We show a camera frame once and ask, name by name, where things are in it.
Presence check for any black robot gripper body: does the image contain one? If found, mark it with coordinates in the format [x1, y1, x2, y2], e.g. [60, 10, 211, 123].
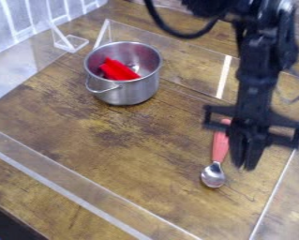
[203, 83, 299, 150]

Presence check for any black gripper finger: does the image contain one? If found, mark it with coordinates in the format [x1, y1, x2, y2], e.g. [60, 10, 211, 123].
[244, 135, 267, 171]
[230, 127, 247, 168]

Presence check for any pink handled metal spoon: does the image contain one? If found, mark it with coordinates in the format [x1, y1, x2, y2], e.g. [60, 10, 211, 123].
[200, 131, 230, 188]

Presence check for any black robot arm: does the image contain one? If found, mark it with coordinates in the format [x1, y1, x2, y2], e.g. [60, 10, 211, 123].
[182, 0, 299, 171]

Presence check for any clear acrylic barrier back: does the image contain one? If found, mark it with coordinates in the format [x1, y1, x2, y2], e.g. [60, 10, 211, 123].
[49, 18, 299, 130]

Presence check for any clear acrylic barrier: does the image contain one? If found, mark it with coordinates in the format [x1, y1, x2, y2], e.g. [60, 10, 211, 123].
[49, 18, 299, 130]
[0, 132, 202, 240]

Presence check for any small silver metal pot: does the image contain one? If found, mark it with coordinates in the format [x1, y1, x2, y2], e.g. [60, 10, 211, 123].
[84, 41, 163, 105]

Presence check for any red object in pot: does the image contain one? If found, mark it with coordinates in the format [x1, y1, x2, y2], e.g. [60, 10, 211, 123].
[99, 57, 140, 81]

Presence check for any clear acrylic barrier front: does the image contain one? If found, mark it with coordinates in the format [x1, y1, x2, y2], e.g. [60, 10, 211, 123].
[0, 132, 202, 240]

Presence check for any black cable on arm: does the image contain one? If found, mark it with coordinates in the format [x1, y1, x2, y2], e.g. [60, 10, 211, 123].
[143, 0, 222, 40]

